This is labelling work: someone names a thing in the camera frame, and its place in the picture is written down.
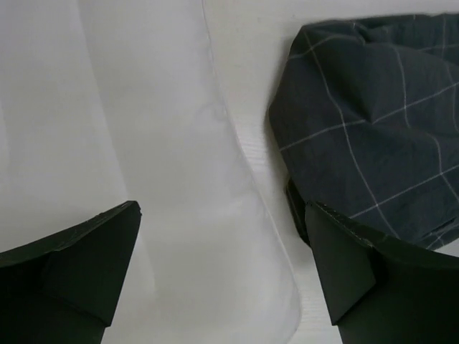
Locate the dark grey checked pillowcase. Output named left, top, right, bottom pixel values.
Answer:
left=268, top=13, right=458, bottom=250

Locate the white pillow with yellow edge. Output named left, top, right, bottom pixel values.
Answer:
left=1, top=1, right=301, bottom=343

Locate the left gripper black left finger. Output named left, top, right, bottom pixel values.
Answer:
left=1, top=201, right=141, bottom=344

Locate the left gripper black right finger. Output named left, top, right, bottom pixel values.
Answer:
left=306, top=202, right=458, bottom=343

